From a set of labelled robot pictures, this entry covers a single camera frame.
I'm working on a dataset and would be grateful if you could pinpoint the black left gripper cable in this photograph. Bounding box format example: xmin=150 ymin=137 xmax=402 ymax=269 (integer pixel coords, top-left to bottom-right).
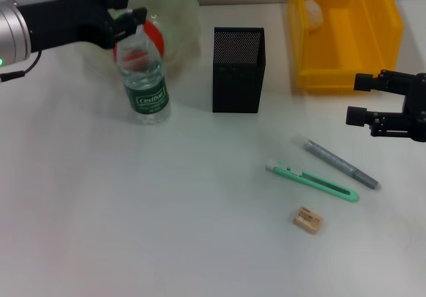
xmin=0 ymin=50 xmax=43 ymax=83

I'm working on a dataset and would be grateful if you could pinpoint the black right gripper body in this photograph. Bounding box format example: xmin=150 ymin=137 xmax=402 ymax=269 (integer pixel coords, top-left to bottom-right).
xmin=403 ymin=73 xmax=426 ymax=143

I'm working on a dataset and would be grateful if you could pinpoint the orange fruit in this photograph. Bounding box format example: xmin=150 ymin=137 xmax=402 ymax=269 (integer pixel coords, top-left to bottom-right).
xmin=112 ymin=19 xmax=166 ymax=64

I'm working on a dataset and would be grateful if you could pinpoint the white paper ball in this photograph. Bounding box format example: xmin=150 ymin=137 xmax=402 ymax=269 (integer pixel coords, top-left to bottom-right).
xmin=304 ymin=0 xmax=325 ymax=32

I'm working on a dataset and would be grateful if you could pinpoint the grey glitter pen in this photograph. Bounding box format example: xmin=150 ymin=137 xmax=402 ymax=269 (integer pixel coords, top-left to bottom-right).
xmin=292 ymin=134 xmax=381 ymax=190

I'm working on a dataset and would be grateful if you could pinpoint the clear water bottle green label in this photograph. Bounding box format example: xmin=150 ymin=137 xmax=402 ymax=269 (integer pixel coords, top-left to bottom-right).
xmin=114 ymin=26 xmax=172 ymax=125

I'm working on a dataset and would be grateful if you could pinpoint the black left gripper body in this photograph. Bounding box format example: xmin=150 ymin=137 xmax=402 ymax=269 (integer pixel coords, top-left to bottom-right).
xmin=16 ymin=0 xmax=116 ymax=53

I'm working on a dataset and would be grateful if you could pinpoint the small wooden block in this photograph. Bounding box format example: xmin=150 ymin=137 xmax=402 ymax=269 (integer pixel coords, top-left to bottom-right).
xmin=292 ymin=205 xmax=325 ymax=236

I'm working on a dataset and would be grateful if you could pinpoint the black mesh pen holder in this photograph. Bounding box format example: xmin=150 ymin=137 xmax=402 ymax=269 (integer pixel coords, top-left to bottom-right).
xmin=212 ymin=27 xmax=266 ymax=114

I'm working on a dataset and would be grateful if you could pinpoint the green glass fruit plate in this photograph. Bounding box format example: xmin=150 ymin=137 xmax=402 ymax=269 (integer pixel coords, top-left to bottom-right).
xmin=75 ymin=0 xmax=201 ymax=81

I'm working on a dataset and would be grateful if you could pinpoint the green utility knife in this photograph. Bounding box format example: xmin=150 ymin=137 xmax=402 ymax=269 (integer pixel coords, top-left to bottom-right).
xmin=265 ymin=158 xmax=361 ymax=203

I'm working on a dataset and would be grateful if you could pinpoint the yellow plastic bin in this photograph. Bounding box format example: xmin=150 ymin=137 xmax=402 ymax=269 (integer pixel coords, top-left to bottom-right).
xmin=288 ymin=0 xmax=405 ymax=94

